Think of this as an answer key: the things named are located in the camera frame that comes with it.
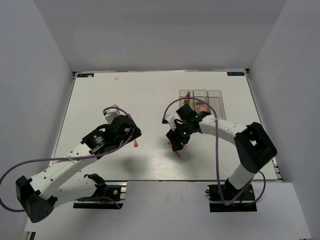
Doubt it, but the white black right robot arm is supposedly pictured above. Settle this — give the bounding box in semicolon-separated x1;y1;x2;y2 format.
162;105;278;200

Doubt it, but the smoky acrylic tray left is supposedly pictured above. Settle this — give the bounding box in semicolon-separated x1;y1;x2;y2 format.
179;89;194;108

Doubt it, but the smoky acrylic tray right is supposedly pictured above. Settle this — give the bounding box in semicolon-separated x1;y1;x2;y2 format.
207;90;226;120

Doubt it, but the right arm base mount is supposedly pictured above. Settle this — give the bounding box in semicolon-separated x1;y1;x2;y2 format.
206;183;258;213

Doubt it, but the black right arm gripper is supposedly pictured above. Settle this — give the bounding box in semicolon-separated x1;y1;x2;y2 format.
166;122;193;152

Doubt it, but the foundation bottle with black cap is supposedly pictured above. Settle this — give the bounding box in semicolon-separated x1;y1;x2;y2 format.
183;91;192;106

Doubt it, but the smoky acrylic tray middle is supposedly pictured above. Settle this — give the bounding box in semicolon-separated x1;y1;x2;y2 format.
193;89;209;108

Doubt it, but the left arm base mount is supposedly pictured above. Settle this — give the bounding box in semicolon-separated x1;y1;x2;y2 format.
73;173;127;210

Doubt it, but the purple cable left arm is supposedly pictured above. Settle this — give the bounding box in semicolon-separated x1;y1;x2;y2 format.
0;106;137;213

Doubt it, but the colourful glitter eyeshadow palette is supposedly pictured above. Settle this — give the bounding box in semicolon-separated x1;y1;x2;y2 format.
194;101;210;113

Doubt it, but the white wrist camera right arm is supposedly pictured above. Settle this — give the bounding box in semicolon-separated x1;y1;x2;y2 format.
161;114;176;131

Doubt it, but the smoky acrylic tray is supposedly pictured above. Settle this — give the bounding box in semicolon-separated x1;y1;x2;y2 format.
193;89;209;108
179;89;194;108
207;90;226;120

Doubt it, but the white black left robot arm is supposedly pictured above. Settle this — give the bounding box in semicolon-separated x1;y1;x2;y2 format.
15;115;142;223

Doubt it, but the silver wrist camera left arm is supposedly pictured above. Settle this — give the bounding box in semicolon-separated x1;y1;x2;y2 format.
102;104;120;124

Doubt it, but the pink lip gloss tube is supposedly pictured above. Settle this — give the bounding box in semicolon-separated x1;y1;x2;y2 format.
133;139;139;148

